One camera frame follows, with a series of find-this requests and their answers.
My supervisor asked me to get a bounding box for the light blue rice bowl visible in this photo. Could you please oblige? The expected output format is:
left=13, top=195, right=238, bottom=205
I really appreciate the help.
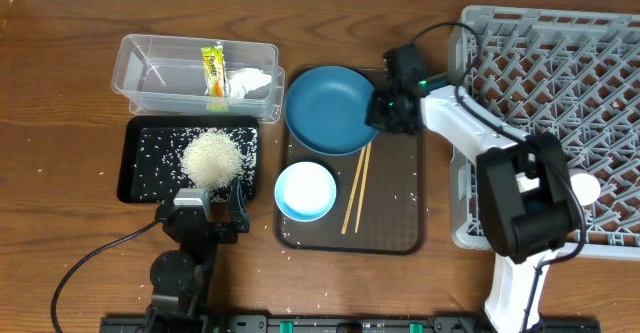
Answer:
left=274, top=161, right=337, bottom=223

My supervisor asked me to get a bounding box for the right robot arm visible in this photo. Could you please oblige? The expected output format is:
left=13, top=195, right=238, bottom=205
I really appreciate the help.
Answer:
left=366, top=43, right=585, bottom=332

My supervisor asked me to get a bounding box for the brown serving tray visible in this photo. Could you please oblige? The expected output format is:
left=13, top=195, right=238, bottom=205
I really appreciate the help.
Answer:
left=274, top=132, right=426, bottom=256

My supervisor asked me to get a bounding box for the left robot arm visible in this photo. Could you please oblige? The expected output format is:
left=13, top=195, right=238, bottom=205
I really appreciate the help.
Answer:
left=144, top=178, right=250, bottom=332

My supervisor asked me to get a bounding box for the grey dishwasher rack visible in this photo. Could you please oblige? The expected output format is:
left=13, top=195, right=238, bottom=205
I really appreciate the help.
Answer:
left=448, top=5, right=639, bottom=261

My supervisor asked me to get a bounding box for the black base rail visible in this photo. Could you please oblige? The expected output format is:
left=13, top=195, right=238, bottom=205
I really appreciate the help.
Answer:
left=99, top=315, right=602, bottom=333

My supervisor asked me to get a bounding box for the clear plastic bin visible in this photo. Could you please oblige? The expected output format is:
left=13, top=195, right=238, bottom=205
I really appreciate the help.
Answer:
left=111, top=34, right=285, bottom=124

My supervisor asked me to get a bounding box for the white paper cup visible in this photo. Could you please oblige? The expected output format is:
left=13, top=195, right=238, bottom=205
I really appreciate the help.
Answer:
left=569, top=168, right=601, bottom=206

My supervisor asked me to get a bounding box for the right wooden chopstick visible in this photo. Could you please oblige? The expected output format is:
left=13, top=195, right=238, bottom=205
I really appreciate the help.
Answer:
left=354, top=142, right=372, bottom=233

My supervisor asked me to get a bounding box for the white napkin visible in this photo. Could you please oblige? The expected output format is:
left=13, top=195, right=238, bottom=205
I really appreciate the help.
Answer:
left=229, top=68, right=272, bottom=99

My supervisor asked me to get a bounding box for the pile of white rice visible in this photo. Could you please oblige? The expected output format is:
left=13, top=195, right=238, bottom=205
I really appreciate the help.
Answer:
left=180, top=129, right=244, bottom=191

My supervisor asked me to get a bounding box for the dark blue plate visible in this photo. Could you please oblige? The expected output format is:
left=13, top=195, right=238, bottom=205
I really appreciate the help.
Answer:
left=285, top=66, right=379, bottom=156

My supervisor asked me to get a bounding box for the green snack wrapper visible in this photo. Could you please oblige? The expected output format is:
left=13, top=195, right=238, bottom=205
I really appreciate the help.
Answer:
left=201, top=44, right=229, bottom=113

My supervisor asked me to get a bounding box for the black rectangular bin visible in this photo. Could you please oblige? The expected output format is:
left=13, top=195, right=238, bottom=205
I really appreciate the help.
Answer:
left=117, top=115, right=259, bottom=203

